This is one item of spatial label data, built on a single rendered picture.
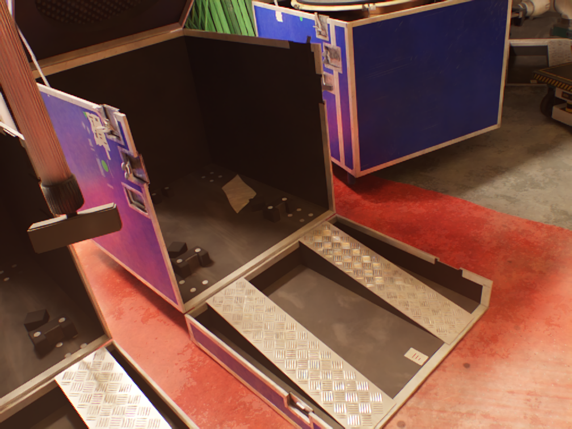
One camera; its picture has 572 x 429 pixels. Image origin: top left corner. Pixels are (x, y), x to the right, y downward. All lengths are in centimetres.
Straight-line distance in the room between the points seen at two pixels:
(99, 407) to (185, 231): 95
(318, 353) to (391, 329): 32
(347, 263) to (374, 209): 65
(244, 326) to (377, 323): 52
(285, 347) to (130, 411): 55
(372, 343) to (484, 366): 40
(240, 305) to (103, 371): 53
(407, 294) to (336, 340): 35
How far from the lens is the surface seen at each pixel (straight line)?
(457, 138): 307
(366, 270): 212
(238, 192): 267
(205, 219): 249
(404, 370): 186
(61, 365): 198
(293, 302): 212
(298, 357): 182
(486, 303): 212
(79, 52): 261
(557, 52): 505
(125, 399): 183
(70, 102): 198
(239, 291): 202
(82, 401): 187
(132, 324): 229
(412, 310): 202
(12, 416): 199
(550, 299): 223
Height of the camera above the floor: 143
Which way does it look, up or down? 31 degrees down
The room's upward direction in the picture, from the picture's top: 7 degrees counter-clockwise
